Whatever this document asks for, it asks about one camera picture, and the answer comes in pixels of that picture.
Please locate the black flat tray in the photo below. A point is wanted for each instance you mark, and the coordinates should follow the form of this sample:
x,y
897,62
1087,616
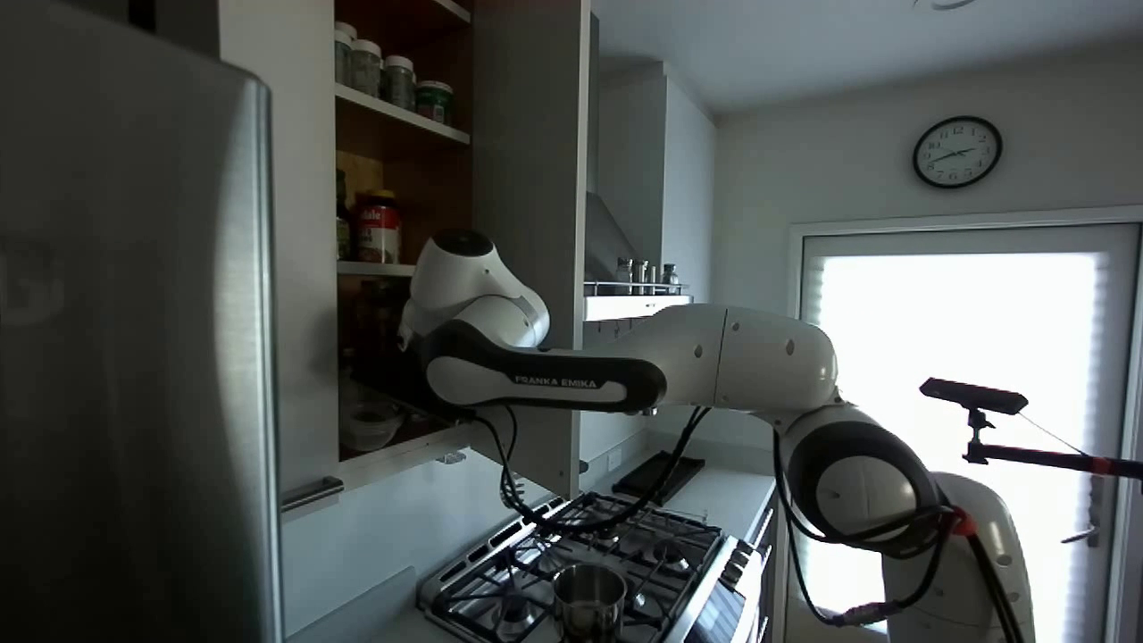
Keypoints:
x,y
661,477

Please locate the white cabinet door hinged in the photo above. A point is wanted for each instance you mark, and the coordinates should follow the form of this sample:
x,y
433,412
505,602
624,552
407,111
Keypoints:
x,y
531,121

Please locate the clear plastic cup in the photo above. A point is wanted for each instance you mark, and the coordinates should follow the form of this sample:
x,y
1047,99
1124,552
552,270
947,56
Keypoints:
x,y
372,430

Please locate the window with white blind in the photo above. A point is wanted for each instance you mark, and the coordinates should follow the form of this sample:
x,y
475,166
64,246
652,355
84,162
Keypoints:
x,y
952,309

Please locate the narrow white wall cabinet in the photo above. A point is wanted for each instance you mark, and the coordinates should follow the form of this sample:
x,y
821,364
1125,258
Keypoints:
x,y
688,179

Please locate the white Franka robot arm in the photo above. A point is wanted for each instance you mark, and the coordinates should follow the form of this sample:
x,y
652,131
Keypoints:
x,y
738,358

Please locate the small spice shaker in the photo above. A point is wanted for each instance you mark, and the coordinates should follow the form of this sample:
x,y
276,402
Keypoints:
x,y
645,277
624,277
669,280

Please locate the red and white canister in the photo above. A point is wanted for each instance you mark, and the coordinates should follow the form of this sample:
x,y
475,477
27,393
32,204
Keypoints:
x,y
376,227

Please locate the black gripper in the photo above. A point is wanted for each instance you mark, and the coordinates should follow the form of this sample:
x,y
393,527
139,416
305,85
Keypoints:
x,y
396,377

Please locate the black camera on stand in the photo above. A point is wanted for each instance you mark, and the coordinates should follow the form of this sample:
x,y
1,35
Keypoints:
x,y
969,393

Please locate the stainless steel refrigerator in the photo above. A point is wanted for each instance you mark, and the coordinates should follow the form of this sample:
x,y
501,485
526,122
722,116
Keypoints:
x,y
118,358

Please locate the small steel saucepan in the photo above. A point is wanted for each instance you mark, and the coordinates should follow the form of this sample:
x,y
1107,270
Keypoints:
x,y
591,602

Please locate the stainless gas stove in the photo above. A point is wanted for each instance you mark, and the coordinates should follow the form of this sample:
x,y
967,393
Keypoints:
x,y
664,560

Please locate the green lidded pantry jar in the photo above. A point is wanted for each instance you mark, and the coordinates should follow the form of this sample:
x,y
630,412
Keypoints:
x,y
433,101

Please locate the wooden interior wall cabinet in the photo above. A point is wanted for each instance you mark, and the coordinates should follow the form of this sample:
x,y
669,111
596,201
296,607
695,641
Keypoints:
x,y
406,155

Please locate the steel range hood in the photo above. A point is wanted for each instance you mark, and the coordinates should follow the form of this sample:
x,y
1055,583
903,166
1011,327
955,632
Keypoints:
x,y
620,309

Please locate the glass pantry jar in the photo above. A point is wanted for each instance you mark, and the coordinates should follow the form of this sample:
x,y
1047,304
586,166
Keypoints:
x,y
366,71
396,80
343,56

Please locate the dark glass bottle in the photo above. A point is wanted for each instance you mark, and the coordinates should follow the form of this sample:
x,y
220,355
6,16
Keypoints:
x,y
343,221

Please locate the round black wall clock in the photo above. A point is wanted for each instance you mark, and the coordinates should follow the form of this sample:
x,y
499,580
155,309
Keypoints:
x,y
955,153

